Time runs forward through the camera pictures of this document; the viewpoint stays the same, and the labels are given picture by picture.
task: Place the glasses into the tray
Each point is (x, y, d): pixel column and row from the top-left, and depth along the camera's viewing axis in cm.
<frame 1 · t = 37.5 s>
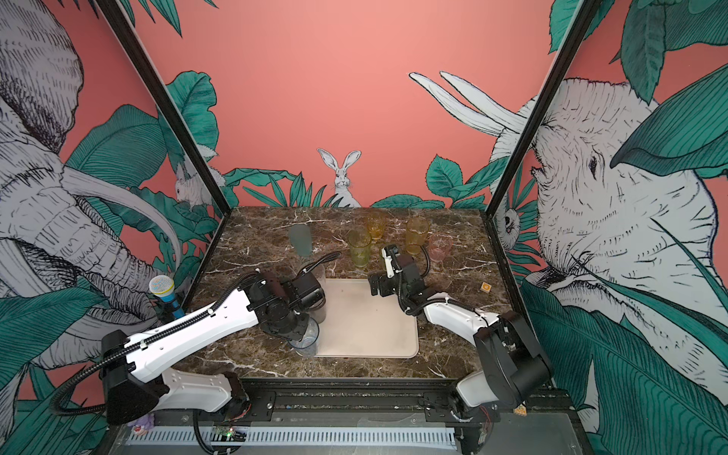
left hand: (297, 329, 73), fingers closed
right hand: (377, 269, 89), fingers open
pale blue tall tumbler: (307, 347, 68), point 19 cm above the table
white plastic tray: (359, 324, 89), point 2 cm above the table
frosted teal textured tumbler: (300, 239, 113), on the table
tall green tumbler: (359, 243, 113), on the table
short amber tumbler: (376, 223, 114), point 4 cm above the table
tall amber tumbler: (417, 229, 119), on the table
short pink tumbler: (440, 245, 109), point 3 cm above the table
blue toy microphone: (163, 286, 73), point 23 cm above the table
small tan wooden cube: (485, 287, 100), on the table

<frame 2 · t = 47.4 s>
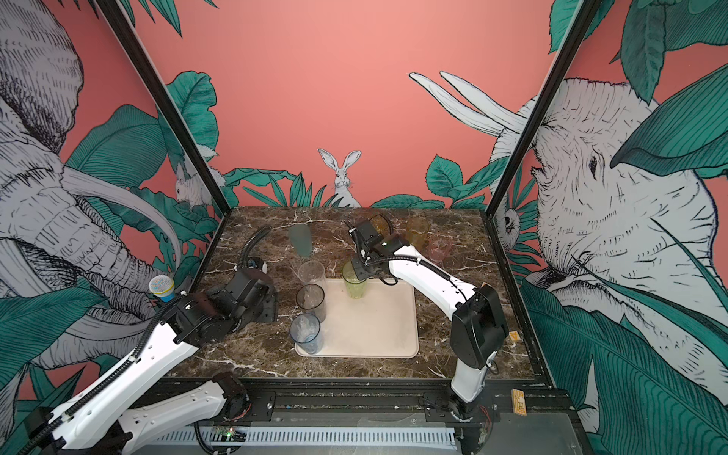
left hand: (270, 297, 72), fingers open
right hand: (359, 262, 85), fingers closed
tall green tumbler: (354, 286, 95), point 5 cm above the table
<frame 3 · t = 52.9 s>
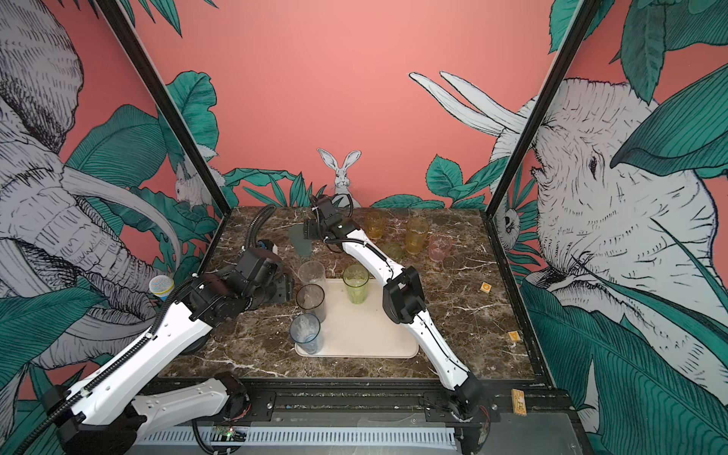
left hand: (285, 279, 73), fingers open
right hand: (307, 224, 96), fingers open
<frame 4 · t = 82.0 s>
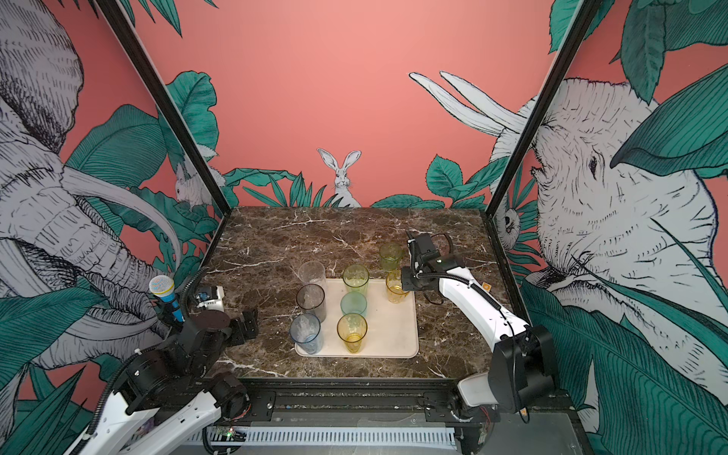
left hand: (243, 311, 71), fingers open
right hand: (405, 275, 85), fingers closed
frosted teal textured tumbler: (354, 302, 92), point 3 cm above the table
short amber tumbler: (391, 291, 83), point 14 cm above the table
tall amber tumbler: (352, 328, 75), point 15 cm above the table
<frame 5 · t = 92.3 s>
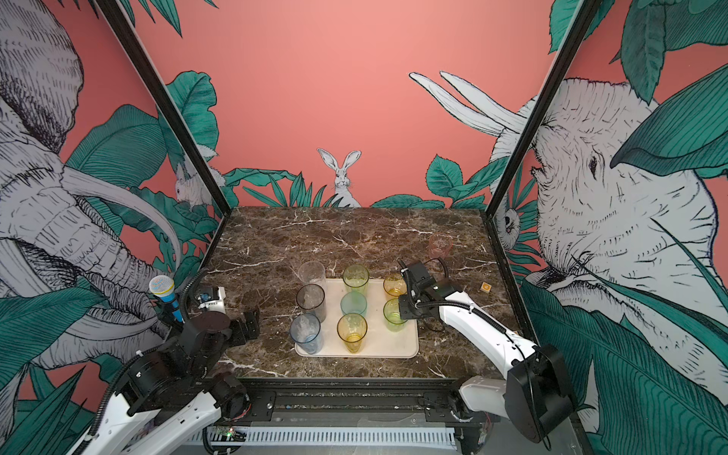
left hand: (245, 311, 71), fingers open
right hand: (403, 304, 84), fingers closed
short green tumbler: (391, 314, 91), point 2 cm above the table
